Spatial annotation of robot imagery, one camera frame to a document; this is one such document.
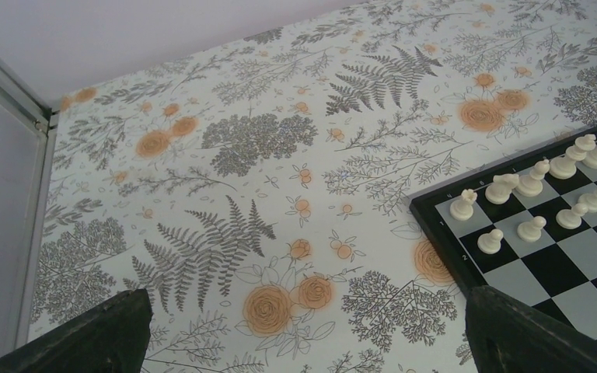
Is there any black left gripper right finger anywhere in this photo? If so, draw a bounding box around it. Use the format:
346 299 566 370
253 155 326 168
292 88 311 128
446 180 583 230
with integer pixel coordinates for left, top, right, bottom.
465 286 597 372

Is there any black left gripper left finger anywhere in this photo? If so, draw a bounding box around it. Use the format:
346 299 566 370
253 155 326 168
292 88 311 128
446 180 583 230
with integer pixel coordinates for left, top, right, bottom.
0 289 153 372

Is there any white chess pawn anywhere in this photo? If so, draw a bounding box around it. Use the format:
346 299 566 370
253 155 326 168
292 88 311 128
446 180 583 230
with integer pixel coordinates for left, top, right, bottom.
477 228 504 255
556 203 588 230
517 216 547 242
578 188 597 214

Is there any white chess rook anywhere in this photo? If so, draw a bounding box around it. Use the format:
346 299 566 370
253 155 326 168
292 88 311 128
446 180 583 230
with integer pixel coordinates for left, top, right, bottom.
449 189 477 221

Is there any white chess knight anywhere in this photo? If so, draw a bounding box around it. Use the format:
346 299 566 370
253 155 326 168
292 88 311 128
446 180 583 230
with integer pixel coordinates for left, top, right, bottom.
484 173 519 205

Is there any white chess bishop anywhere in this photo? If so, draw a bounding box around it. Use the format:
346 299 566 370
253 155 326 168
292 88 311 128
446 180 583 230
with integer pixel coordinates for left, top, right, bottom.
515 159 550 197

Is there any white chess queen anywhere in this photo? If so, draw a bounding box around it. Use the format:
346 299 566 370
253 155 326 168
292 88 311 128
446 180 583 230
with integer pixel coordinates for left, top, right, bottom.
549 134 596 180

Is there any black white chessboard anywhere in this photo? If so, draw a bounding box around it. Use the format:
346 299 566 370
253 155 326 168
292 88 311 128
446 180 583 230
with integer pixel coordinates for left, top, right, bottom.
410 138 597 340

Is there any floral patterned table mat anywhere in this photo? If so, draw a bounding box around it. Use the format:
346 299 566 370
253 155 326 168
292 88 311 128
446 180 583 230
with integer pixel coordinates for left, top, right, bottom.
28 1 597 372

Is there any aluminium rail frame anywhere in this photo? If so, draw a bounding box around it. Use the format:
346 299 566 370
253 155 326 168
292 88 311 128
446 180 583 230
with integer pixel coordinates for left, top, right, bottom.
0 58 51 354

